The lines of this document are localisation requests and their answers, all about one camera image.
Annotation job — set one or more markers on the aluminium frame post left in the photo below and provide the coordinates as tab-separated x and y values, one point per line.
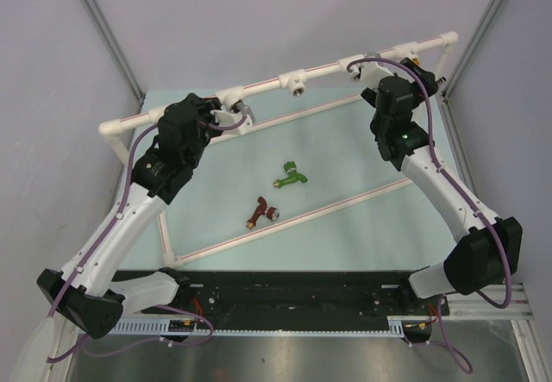
113	47

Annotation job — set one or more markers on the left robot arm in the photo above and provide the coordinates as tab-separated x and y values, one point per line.
83	290

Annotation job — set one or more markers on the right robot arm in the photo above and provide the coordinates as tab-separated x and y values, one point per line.
487	246

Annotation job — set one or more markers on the green water faucet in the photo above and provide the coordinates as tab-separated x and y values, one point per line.
292	176

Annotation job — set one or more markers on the light blue table mat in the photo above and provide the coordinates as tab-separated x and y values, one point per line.
335	150

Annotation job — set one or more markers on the aluminium frame post right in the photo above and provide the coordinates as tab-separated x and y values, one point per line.
484	24

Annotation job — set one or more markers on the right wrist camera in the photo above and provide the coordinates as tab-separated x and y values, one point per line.
367	73

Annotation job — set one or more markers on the yellow water faucet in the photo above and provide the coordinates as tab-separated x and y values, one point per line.
439	82

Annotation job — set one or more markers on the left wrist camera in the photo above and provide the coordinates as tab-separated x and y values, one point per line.
237	121

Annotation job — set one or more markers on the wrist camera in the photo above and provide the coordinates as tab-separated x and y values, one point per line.
237	121
367	73

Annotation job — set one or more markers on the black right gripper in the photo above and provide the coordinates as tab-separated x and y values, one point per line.
429	77

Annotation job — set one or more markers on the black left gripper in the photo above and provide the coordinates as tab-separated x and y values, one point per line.
205	105

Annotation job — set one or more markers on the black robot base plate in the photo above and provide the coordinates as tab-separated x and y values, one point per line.
305	302

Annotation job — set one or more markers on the dark red water faucet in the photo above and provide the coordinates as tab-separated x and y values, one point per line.
263	209

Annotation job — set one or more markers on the aluminium frame post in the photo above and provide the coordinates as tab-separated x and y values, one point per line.
113	47
484	24

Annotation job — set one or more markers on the white PVC pipe frame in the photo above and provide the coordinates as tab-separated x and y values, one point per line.
294	82

